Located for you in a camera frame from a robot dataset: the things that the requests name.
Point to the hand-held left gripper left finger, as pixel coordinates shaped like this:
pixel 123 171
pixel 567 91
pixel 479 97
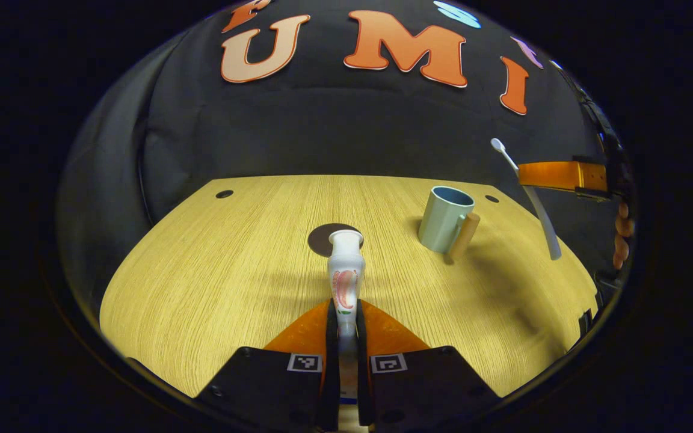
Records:
pixel 330 373

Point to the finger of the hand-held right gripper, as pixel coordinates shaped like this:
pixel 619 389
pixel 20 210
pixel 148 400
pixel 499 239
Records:
pixel 554 174

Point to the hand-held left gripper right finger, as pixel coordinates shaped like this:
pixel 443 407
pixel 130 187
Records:
pixel 363 379

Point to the white toothbrush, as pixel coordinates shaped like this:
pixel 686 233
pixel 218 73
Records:
pixel 539 207

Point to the white toothpaste tube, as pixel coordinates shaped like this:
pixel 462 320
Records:
pixel 346 264

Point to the brown round coaster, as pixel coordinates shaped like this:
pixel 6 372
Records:
pixel 319 240

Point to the black backdrop cloth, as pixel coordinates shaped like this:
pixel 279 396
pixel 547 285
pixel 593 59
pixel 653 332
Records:
pixel 322 138

